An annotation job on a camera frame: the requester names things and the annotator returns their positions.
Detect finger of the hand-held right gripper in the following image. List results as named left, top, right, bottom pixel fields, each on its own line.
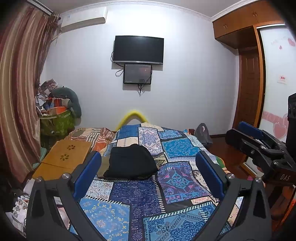
left=225, top=128, right=274, bottom=167
left=238, top=121, right=286, bottom=146

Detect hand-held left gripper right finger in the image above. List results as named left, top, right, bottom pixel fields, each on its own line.
left=195, top=151, right=271, bottom=241

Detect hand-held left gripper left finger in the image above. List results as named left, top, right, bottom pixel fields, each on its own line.
left=25, top=151, right=102, bottom=241

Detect black pants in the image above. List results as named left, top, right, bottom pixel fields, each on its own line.
left=103, top=144, right=159, bottom=180

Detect olive green pants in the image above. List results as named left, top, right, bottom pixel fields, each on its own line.
left=97, top=156, right=163, bottom=179

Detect wooden lap tray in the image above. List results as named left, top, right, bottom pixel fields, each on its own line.
left=32, top=140, right=93, bottom=181

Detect brown wooden door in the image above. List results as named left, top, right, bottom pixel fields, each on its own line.
left=237, top=47, right=262, bottom=139

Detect grey plastic bag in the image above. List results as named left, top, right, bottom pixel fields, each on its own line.
left=194, top=123, right=213, bottom=147

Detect orange striped bedsheet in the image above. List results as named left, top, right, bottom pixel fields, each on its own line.
left=65, top=127, right=117, bottom=158

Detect white heart-patterned sliding door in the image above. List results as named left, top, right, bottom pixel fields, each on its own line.
left=254, top=23, right=296, bottom=172

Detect blue patchwork blanket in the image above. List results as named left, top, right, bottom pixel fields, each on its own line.
left=69, top=123, right=243, bottom=241

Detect green storage bag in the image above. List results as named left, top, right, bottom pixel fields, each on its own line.
left=39, top=109, right=75, bottom=144

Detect orange box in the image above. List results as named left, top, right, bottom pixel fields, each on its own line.
left=48, top=107, right=67, bottom=115

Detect yellow foam noodle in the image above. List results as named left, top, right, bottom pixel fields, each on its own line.
left=116, top=110, right=147, bottom=131

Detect pile of printed papers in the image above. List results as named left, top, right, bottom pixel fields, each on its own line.
left=11, top=192, right=31, bottom=232

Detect dark clothing pile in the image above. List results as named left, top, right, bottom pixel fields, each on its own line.
left=0, top=171, right=26, bottom=214

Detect grey pillow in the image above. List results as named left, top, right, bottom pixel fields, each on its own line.
left=50, top=87, right=82, bottom=118

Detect crumpled patterned paper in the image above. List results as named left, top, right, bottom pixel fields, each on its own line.
left=37, top=79, right=58, bottom=95

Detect wooden overhead cabinet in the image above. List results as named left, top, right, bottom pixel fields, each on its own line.
left=212, top=0, right=287, bottom=49

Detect small black monitor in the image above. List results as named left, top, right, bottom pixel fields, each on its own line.
left=123, top=64, right=152, bottom=84

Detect striped brown curtain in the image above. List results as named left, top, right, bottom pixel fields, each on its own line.
left=0, top=3, right=59, bottom=183

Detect white air conditioner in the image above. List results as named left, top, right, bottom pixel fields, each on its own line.
left=59, top=6, right=108, bottom=33

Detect black wall television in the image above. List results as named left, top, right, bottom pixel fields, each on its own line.
left=112, top=35, right=164, bottom=65

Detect curtain rail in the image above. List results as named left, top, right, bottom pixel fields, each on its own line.
left=25, top=0, right=52, bottom=15

